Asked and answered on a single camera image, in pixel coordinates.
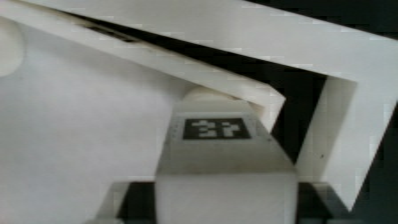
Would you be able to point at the white obstacle fence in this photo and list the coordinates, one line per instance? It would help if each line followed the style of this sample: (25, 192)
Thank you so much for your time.
(286, 38)

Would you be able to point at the white square tabletop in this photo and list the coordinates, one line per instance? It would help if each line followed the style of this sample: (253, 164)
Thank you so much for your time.
(89, 85)

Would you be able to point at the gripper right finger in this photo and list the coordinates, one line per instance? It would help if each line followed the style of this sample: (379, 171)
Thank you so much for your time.
(320, 207)

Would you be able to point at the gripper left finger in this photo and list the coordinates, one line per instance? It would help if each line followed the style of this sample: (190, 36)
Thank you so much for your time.
(128, 204)

